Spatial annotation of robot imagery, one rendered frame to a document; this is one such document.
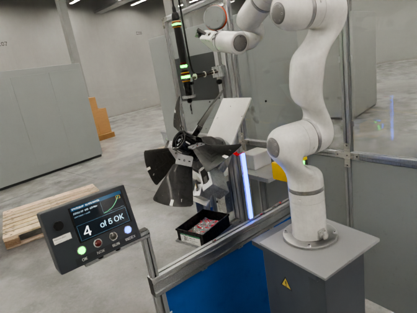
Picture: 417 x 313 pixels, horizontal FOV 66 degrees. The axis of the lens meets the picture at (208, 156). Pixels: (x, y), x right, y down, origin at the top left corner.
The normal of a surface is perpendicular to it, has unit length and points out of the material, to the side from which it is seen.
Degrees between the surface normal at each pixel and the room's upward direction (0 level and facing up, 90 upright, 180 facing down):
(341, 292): 90
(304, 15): 111
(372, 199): 90
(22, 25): 90
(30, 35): 90
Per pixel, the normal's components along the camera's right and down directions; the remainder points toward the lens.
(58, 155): 0.74, 0.07
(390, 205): -0.78, 0.29
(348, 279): 0.54, 0.14
